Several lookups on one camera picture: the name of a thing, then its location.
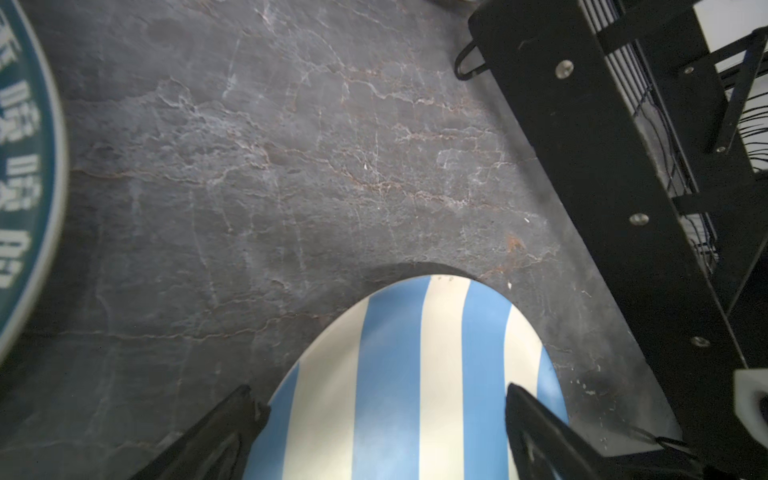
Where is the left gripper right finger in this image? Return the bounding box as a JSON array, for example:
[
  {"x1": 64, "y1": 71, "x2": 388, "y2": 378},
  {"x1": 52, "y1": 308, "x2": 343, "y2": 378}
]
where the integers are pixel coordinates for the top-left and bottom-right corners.
[{"x1": 505, "y1": 383, "x2": 612, "y2": 479}]

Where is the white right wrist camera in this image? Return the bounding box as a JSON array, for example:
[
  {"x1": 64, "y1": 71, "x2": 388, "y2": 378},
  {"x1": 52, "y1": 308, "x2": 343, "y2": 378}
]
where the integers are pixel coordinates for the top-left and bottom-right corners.
[{"x1": 733, "y1": 369, "x2": 768, "y2": 447}]

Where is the black wire dish rack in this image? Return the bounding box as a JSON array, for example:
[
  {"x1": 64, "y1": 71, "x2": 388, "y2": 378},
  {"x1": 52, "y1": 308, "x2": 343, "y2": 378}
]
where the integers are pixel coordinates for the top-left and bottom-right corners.
[{"x1": 468, "y1": 1, "x2": 767, "y2": 479}]

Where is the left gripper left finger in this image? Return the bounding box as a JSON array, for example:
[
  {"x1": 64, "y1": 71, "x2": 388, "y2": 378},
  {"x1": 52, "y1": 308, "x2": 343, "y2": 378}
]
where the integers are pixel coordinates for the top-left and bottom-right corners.
[{"x1": 133, "y1": 384, "x2": 271, "y2": 480}]

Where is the blue striped plate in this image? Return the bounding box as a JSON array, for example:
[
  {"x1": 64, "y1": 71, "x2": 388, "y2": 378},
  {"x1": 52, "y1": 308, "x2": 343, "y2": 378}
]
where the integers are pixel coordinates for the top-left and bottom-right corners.
[{"x1": 244, "y1": 275, "x2": 568, "y2": 479}]

